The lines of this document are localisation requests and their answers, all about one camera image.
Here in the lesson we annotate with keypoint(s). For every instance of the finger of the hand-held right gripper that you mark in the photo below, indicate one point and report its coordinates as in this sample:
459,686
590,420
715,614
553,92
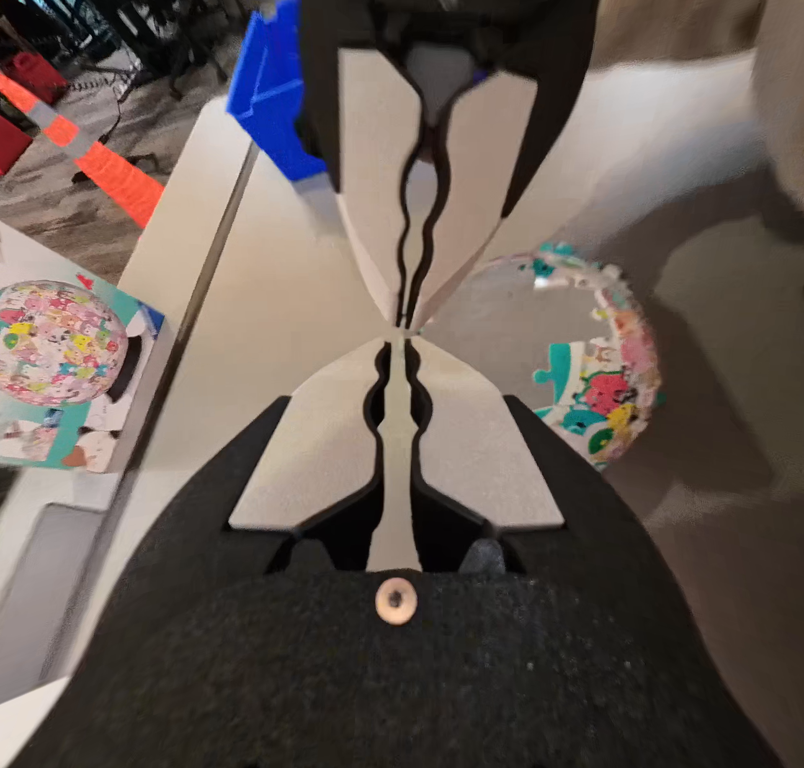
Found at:
370,153
483,165

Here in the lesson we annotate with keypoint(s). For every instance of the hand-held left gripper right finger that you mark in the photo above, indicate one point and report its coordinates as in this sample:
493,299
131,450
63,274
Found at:
483,460

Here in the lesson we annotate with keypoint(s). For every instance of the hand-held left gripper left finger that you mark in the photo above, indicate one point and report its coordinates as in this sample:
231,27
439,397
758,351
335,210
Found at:
314,460

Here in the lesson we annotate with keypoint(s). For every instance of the colourful puzzle ball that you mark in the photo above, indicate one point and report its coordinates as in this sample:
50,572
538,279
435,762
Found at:
603,397

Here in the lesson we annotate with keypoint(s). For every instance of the teal puzzle box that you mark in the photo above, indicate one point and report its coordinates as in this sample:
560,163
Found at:
63,353

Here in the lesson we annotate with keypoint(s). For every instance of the blue plastic bin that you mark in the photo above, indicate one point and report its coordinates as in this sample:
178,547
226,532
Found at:
270,90

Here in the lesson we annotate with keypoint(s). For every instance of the orange grey striped barrier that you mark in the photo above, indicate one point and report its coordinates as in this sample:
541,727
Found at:
119,178

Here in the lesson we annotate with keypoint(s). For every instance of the grey closed laptop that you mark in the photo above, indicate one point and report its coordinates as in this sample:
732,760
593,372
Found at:
44,579

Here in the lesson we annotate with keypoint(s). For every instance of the red box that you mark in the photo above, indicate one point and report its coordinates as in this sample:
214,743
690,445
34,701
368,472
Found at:
34,70
9,143

